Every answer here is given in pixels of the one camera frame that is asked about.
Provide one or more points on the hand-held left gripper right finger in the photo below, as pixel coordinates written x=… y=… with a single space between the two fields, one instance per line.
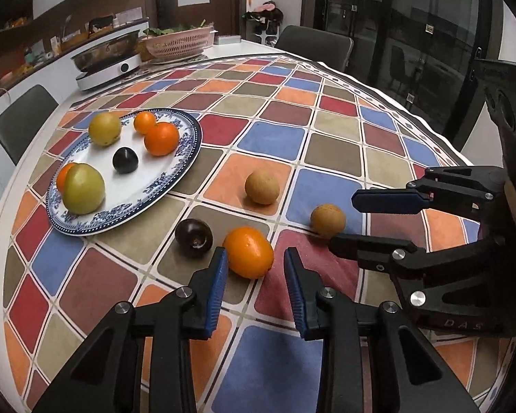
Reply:
x=296 y=286

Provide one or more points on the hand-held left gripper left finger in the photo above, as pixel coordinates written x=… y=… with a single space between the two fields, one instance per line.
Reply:
x=217 y=284

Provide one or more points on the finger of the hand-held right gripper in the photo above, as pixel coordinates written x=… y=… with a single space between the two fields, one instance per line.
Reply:
x=387 y=201
x=370 y=249

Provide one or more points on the medium orange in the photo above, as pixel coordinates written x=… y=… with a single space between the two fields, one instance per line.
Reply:
x=248 y=253
x=62 y=178

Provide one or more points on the brown kiwi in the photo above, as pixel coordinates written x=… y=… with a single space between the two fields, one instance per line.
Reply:
x=327 y=221
x=262 y=187

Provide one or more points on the dark purple plum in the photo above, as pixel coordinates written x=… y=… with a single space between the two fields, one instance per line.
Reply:
x=193 y=235
x=125 y=160

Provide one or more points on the blue rimmed white plate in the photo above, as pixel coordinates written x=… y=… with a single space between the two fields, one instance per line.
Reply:
x=127 y=193

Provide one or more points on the large orange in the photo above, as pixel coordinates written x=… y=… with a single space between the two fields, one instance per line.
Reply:
x=161 y=139

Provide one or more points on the large green pear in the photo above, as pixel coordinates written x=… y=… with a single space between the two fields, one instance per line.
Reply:
x=86 y=189

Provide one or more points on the small orange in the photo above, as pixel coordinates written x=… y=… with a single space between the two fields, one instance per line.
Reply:
x=144 y=121

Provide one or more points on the yellow pear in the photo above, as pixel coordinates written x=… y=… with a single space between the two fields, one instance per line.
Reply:
x=105 y=129

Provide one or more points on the colourful checkered tablecloth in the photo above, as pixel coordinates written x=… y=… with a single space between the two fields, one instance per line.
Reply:
x=339 y=137

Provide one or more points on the dark glass sliding doors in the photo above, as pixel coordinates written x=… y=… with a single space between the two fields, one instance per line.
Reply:
x=391 y=30

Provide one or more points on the grey dining chair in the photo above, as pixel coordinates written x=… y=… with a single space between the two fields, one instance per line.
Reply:
x=314 y=47
x=21 y=116

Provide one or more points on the child scooter with plush toy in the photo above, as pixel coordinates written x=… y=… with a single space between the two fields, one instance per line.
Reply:
x=264 y=19

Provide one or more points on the metal tin box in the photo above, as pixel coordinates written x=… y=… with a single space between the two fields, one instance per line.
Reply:
x=228 y=39

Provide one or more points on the white induction cooker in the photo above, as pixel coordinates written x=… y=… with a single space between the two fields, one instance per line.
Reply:
x=107 y=73

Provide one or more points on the pink plastic basket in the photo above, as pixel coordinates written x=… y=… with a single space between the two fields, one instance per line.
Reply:
x=176 y=45

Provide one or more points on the dark brown door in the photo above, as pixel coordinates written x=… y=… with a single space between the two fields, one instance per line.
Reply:
x=228 y=0

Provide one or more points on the green leafy vegetables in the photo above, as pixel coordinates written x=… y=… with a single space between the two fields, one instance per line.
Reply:
x=163 y=31

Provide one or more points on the steel cooking pot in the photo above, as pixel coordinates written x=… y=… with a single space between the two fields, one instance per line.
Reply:
x=105 y=49

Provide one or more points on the white kitchen counter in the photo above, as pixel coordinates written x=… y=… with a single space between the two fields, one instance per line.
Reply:
x=51 y=81

